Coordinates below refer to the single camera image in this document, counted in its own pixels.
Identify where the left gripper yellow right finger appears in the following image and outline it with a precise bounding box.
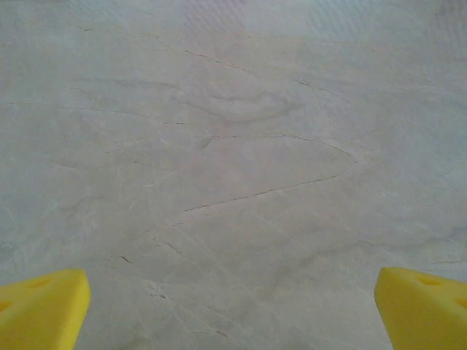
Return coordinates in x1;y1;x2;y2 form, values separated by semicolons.
374;266;467;350

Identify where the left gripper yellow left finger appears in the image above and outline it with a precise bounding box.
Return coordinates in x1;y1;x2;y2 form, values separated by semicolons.
0;268;91;350

